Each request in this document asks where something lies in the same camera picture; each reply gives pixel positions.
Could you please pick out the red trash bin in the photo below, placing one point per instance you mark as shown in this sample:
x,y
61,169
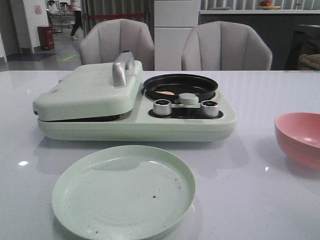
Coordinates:
x,y
46,39

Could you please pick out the mint green pan handle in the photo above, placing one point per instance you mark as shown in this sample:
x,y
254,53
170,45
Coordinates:
x,y
187,99

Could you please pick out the walking person in background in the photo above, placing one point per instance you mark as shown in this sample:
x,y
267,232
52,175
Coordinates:
x,y
76,6

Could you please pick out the mint green breakfast maker lid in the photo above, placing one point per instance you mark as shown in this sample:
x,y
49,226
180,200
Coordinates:
x,y
91,91

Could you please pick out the black round frying pan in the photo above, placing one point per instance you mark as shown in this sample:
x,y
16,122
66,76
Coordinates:
x,y
202,86

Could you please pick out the silver control knob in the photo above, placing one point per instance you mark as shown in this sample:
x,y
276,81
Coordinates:
x,y
162,107
209,108

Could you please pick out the left silver control knob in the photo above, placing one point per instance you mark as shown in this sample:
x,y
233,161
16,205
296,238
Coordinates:
x,y
162,107

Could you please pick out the fruit bowl on counter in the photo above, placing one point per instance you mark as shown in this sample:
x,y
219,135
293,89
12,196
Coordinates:
x,y
268,5

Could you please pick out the pink plastic bowl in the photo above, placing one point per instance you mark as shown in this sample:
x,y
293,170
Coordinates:
x,y
298,136

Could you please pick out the left grey upholstered chair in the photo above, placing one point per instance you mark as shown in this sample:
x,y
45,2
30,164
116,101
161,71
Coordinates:
x,y
108,39

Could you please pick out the grey upholstered chair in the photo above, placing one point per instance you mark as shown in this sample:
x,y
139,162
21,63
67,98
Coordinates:
x,y
108,39
225,46

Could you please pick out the mint green breakfast maker base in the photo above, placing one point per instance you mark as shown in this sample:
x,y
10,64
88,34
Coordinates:
x,y
138,125

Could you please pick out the white cabinet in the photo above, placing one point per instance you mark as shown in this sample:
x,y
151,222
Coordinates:
x,y
173,21

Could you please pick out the mint green round plate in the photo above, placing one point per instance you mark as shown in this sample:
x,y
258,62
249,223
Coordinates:
x,y
129,192

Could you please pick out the right silver control knob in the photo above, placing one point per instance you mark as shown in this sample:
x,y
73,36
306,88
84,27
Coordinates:
x,y
209,108

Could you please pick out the right grey upholstered chair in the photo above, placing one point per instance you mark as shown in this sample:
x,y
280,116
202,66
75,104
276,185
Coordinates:
x,y
225,46

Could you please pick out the dark appliance at right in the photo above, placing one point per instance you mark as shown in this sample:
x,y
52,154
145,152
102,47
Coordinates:
x,y
305,40

